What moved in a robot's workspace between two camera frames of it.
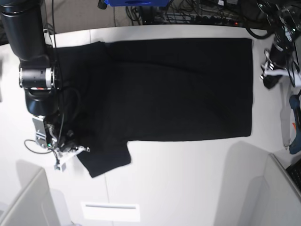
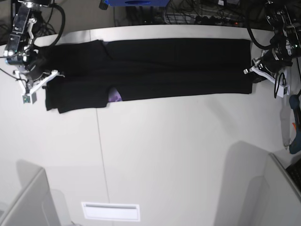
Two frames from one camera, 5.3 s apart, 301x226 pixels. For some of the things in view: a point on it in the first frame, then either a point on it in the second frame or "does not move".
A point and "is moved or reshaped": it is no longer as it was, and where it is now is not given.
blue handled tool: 295,103 does not move
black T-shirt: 111,93 is moved or reshaped
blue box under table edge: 137,3 does not move
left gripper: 49,134 -> 35,63
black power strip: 217,20 does not move
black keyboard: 294,171 does not move
